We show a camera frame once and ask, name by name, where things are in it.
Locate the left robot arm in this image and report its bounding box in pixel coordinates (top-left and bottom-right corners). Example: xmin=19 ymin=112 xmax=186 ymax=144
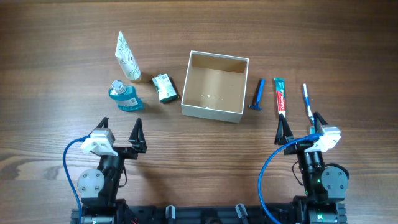
xmin=76 ymin=117 xmax=147 ymax=224

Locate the white leaf-print lotion tube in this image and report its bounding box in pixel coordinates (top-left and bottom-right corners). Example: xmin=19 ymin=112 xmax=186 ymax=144
xmin=115 ymin=31 xmax=141 ymax=83

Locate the blue disposable razor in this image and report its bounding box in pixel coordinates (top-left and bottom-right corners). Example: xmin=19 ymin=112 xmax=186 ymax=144
xmin=249 ymin=78 xmax=265 ymax=111

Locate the blue white toothbrush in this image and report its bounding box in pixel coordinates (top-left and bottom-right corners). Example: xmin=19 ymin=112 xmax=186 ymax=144
xmin=303 ymin=83 xmax=314 ymax=123

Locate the green white soap packet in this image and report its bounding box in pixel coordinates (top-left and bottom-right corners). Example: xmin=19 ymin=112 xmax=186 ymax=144
xmin=152 ymin=74 xmax=179 ymax=103

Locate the white square cardboard box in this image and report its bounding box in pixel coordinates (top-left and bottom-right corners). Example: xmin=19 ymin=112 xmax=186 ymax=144
xmin=181 ymin=50 xmax=249 ymax=123

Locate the blue cable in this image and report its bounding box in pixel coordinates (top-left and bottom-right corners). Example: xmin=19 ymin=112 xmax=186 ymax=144
xmin=257 ymin=133 xmax=322 ymax=224
xmin=62 ymin=135 xmax=91 ymax=224

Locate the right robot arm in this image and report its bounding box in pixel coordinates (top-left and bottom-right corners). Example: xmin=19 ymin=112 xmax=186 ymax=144
xmin=274 ymin=112 xmax=349 ymax=224

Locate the teal mouthwash bottle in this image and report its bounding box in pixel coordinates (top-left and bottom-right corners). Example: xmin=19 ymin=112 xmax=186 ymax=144
xmin=108 ymin=80 xmax=144 ymax=112

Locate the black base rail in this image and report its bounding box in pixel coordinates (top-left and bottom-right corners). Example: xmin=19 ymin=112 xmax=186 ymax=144
xmin=70 ymin=203 xmax=348 ymax=224

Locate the red green toothpaste tube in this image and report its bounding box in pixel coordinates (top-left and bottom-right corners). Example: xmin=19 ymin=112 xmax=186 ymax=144
xmin=274 ymin=78 xmax=286 ymax=116

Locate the right blue cable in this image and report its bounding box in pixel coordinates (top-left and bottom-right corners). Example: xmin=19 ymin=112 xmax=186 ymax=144
xmin=257 ymin=133 xmax=322 ymax=224

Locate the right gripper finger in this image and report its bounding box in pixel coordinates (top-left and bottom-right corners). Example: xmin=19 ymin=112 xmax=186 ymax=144
xmin=313 ymin=111 xmax=328 ymax=133
xmin=274 ymin=114 xmax=294 ymax=145

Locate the left blue cable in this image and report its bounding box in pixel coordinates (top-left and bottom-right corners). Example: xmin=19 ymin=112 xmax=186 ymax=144
xmin=62 ymin=135 xmax=91 ymax=224

